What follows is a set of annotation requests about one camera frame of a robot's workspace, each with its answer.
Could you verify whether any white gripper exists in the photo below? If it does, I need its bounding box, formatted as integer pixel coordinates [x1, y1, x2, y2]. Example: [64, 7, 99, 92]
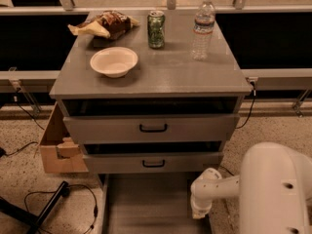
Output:
[190, 168, 222, 219]

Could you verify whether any brown yellow chip bag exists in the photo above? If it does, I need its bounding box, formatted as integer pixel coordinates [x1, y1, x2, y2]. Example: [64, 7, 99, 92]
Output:
[67, 11, 139, 40]

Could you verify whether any grey middle drawer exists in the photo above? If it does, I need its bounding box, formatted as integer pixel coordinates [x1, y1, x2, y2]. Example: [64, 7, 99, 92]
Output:
[84, 152, 223, 174]

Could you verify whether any cardboard box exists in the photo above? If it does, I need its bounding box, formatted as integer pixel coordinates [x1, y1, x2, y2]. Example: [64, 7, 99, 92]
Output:
[39, 103, 88, 174]

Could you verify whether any black stand leg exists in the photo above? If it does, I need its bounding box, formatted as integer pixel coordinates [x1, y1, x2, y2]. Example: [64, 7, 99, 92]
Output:
[0, 180, 70, 234]

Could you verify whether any metal window rail frame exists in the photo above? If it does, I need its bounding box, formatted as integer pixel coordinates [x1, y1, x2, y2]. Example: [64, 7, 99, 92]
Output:
[0, 0, 312, 119]

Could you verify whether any green soda can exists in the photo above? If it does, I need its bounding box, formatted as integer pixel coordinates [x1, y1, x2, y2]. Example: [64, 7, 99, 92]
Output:
[147, 10, 165, 49]

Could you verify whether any grey drawer cabinet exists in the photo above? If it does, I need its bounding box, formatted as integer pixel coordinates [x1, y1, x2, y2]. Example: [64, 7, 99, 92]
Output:
[51, 11, 251, 159]

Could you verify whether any grey drawer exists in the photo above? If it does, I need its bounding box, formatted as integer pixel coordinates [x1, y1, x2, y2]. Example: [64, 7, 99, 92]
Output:
[84, 152, 223, 174]
[63, 114, 239, 144]
[98, 173, 213, 234]

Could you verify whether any white paper bowl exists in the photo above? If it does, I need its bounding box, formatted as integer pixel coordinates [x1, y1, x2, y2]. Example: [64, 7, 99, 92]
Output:
[90, 47, 138, 78]

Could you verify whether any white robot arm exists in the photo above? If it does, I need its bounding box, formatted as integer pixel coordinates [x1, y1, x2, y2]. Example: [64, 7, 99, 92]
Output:
[190, 142, 312, 234]

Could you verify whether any black cable floor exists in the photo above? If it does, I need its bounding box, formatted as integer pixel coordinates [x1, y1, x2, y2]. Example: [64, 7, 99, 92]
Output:
[23, 183, 99, 234]
[219, 165, 236, 177]

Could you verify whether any grey top drawer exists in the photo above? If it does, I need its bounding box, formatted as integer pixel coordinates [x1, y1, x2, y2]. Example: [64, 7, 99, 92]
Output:
[63, 114, 239, 144]

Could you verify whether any clear plastic water bottle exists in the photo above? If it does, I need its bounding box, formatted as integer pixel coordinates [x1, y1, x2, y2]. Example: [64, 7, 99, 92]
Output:
[191, 0, 215, 60]

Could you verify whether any grey bottom drawer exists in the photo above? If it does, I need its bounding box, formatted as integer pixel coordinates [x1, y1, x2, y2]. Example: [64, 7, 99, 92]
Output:
[98, 173, 213, 234]

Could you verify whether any black cable left floor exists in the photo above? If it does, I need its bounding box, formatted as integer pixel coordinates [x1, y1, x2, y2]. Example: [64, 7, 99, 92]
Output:
[23, 183, 99, 234]

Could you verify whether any black cable behind cabinet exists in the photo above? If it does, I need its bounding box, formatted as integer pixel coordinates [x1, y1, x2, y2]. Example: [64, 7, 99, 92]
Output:
[235, 81, 257, 130]

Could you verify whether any black cable right floor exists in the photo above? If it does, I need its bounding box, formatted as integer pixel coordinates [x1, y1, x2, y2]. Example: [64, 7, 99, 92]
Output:
[219, 165, 236, 177]

